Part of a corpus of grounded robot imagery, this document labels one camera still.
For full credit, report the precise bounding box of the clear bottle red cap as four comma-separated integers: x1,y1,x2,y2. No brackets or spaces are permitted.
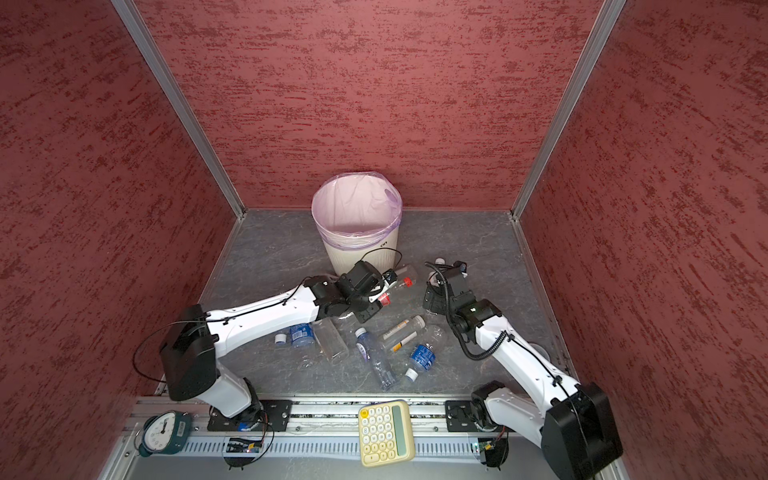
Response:
377,265,419,306

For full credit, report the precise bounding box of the clear square plastic bottle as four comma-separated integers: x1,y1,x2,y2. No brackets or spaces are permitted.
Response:
312,318,349,365

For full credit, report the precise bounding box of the tall clear bottle purple label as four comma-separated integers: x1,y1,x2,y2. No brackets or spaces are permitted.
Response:
355,327,397,391

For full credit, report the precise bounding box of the clear bottle orange label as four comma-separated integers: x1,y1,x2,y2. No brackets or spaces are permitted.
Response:
381,315,426,352

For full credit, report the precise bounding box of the small bottle blue label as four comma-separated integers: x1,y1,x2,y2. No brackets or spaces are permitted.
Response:
274,323,316,348
405,325,445,382

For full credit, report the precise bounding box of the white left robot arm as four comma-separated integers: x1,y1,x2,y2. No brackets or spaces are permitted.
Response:
159,260,398,418

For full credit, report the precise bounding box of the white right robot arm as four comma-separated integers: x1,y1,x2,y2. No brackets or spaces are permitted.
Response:
424,261,624,479

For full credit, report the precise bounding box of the cream ribbed waste bin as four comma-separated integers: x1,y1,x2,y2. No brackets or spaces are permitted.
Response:
310,172,404,277

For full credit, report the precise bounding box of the pink bin liner bag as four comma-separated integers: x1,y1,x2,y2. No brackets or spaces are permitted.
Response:
311,172,403,250

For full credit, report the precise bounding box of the yellow calculator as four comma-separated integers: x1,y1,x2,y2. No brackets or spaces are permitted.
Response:
357,400,416,468

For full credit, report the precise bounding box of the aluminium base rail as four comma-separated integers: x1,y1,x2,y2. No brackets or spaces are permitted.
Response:
123,395,520,464

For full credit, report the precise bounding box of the aluminium corner post right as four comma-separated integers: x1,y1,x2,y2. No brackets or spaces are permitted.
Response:
511,0,626,222

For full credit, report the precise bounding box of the aluminium corner post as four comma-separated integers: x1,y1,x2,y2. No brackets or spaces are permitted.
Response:
111,0,247,221
511,0,626,222

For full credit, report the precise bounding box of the aluminium corner post left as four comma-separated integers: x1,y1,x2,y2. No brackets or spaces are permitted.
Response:
111,0,247,221

